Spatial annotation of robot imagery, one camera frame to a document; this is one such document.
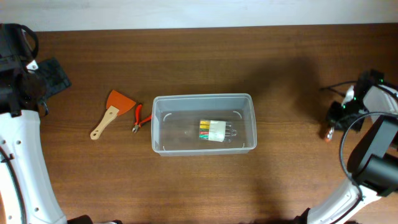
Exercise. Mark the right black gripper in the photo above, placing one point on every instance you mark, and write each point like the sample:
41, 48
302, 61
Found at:
333, 120

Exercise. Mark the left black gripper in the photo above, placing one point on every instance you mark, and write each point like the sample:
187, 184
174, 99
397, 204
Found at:
54, 67

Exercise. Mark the orange socket bit rail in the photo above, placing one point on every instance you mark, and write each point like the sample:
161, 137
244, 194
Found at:
329, 134

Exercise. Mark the orange scraper wooden handle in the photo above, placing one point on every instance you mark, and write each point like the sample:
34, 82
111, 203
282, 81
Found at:
116, 105

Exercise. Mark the red handled pliers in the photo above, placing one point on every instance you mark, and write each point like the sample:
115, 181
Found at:
139, 121

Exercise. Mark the clear plastic container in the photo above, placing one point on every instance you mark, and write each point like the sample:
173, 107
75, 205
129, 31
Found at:
175, 124

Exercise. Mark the clear case coloured bits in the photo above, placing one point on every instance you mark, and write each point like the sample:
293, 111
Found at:
217, 131

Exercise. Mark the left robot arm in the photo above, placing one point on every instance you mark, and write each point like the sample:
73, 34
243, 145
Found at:
26, 192

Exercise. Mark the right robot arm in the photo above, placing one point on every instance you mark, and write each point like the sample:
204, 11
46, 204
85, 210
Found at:
371, 173

